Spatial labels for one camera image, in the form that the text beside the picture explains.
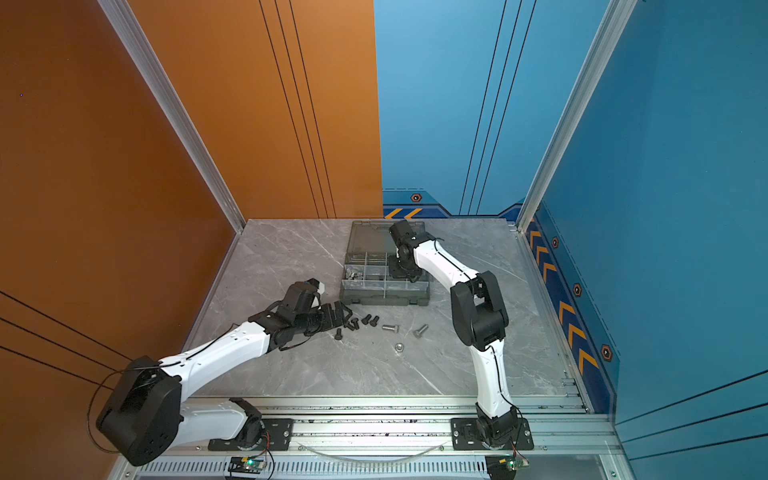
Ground aluminium corner post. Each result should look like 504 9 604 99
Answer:
98 0 246 235
515 0 637 234

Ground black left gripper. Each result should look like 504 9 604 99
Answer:
295 300 355 337

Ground green circuit board left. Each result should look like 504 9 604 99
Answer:
226 456 270 479

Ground grey plastic organizer box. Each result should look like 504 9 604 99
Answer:
340 220 430 306

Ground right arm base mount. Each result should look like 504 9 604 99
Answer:
450 412 535 451

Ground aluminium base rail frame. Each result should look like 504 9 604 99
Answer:
107 394 637 480

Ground green circuit board right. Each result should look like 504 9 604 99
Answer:
485 456 529 480

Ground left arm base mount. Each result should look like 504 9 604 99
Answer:
208 397 294 452

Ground aluminium corner post left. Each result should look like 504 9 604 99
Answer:
98 0 246 235

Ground green circuit board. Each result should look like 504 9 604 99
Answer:
226 456 270 479
485 456 529 480

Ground aluminium corner post right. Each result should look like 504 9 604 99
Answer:
515 0 637 234

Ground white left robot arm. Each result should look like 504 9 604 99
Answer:
89 278 353 466

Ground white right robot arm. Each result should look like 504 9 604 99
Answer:
389 220 520 447

